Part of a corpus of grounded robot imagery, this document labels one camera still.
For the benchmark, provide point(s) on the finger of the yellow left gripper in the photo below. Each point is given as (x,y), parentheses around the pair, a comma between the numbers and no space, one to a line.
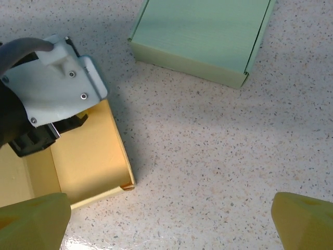
(75,122)

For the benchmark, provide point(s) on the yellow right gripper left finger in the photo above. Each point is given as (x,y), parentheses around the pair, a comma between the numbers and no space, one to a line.
(31,224)

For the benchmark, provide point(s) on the yellow paper box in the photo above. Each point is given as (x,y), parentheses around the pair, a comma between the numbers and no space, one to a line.
(91,161)

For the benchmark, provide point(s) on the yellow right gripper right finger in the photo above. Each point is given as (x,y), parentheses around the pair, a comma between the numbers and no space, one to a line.
(304,224)

